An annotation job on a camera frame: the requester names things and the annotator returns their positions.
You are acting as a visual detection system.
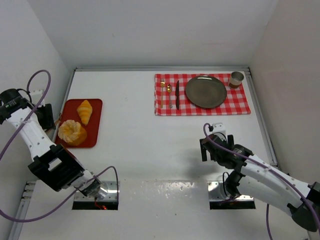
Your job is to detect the gold fork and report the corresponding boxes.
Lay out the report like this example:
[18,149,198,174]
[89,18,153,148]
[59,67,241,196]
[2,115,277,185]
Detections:
[160,78,166,109]

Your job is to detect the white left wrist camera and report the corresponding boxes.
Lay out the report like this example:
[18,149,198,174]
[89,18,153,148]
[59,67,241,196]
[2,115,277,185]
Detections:
[30,89,45,105]

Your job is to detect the gold and silver spoon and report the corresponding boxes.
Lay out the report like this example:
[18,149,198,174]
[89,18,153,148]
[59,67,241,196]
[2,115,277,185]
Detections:
[166,83,173,109]

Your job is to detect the grey and brown cup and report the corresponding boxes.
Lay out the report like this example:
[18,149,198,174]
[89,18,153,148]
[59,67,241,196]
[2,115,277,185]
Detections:
[228,71,245,89]

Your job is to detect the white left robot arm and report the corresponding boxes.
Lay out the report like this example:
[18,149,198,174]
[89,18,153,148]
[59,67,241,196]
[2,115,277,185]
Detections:
[0,88,102,198]

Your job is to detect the metal serving tongs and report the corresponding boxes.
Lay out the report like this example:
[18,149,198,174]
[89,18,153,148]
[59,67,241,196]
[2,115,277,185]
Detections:
[51,113,62,142]

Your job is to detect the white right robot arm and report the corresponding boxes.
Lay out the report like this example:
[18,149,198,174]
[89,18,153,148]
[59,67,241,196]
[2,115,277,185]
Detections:
[199,134,320,232]

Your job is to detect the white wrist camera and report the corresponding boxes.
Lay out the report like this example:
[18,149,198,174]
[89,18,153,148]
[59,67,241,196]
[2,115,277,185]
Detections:
[30,89,45,105]
[212,122,227,137]

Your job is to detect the golden croissant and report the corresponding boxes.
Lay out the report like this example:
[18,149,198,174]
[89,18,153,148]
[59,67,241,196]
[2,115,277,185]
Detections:
[76,100,93,126]

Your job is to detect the dark round plate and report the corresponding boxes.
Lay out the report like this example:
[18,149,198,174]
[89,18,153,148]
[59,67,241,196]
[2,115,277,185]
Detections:
[185,75,227,109]

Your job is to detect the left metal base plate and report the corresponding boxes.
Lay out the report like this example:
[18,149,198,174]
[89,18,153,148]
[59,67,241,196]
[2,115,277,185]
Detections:
[73,181,120,202]

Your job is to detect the black knife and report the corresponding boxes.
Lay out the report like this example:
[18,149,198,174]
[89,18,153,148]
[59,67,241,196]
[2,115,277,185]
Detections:
[175,80,180,110]

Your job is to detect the red serving tray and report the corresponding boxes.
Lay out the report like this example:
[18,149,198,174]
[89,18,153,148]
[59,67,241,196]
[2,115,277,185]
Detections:
[54,98,103,148]

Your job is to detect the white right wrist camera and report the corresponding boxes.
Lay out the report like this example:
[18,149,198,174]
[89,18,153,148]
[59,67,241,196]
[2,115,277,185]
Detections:
[212,122,227,137]

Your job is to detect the metal base plate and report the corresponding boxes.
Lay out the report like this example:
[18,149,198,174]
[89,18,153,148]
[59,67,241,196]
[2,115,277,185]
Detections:
[73,181,120,202]
[207,181,254,202]

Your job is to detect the red checkered cloth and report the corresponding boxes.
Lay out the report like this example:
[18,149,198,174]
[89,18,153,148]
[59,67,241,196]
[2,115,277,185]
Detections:
[154,72,251,116]

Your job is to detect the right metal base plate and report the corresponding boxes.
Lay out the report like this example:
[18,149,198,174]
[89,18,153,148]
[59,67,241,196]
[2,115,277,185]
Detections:
[207,181,254,202]

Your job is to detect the round orange bun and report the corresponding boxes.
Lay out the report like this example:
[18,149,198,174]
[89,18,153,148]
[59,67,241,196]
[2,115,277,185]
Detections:
[58,119,88,146]

